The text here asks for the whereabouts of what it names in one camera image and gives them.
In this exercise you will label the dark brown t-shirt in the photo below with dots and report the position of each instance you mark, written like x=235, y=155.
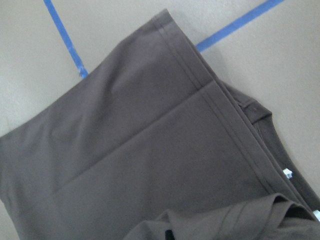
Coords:
x=152, y=145

